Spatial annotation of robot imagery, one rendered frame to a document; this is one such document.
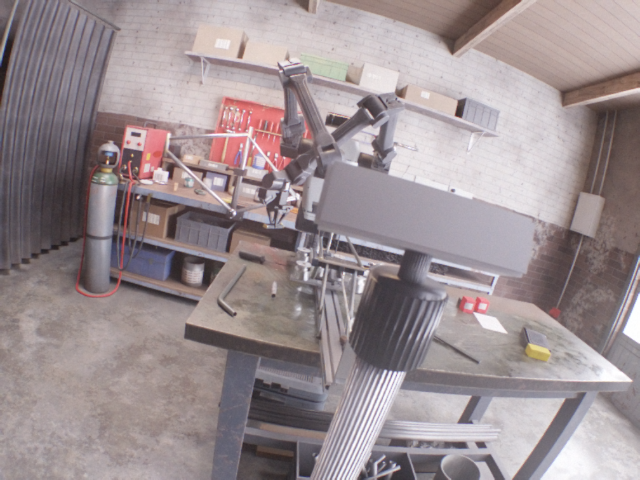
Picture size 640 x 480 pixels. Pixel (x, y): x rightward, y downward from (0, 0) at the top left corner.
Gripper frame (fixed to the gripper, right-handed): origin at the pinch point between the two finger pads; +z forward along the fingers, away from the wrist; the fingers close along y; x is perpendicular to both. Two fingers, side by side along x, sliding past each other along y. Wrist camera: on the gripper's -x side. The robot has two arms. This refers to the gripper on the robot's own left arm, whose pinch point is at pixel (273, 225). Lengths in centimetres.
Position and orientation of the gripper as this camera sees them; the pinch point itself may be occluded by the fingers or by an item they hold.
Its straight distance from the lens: 143.2
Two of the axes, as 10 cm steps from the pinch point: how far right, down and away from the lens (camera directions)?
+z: -2.4, 9.4, 2.2
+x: 5.8, -0.5, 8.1
